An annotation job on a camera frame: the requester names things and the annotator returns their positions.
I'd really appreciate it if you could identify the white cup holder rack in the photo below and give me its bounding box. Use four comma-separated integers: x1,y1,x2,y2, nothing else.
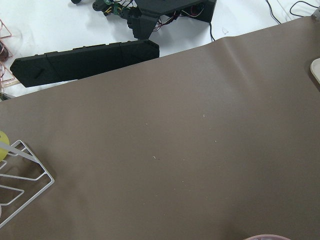
0,140,55,228

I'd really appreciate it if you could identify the yellow cup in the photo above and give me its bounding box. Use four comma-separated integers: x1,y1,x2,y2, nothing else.
0,130,11,162

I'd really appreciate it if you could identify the black bar device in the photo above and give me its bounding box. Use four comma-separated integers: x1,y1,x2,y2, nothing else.
10,39,160,88

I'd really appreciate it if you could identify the pink bowl of ice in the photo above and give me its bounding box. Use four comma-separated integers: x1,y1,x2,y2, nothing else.
244,234,290,240

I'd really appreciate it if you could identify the cream rabbit tray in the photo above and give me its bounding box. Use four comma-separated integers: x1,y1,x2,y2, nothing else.
310,58,320,84

